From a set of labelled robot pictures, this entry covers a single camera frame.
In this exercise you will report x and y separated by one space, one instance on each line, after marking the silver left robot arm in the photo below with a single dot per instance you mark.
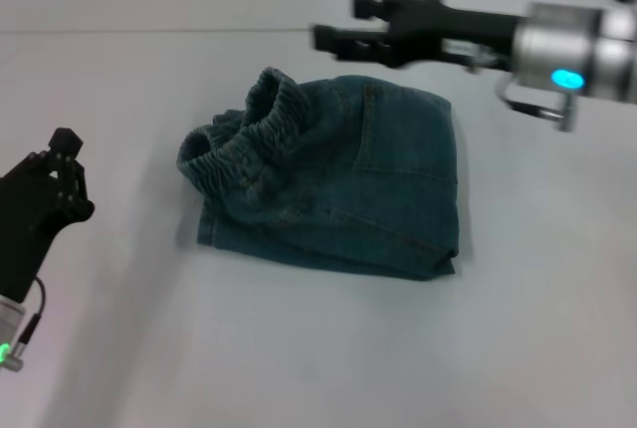
9 318

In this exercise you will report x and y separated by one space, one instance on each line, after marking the blue denim shorts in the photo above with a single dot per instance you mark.
348 189

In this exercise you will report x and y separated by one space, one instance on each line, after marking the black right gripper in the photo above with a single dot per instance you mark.
448 25

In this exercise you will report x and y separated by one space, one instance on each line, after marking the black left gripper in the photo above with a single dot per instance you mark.
25 229

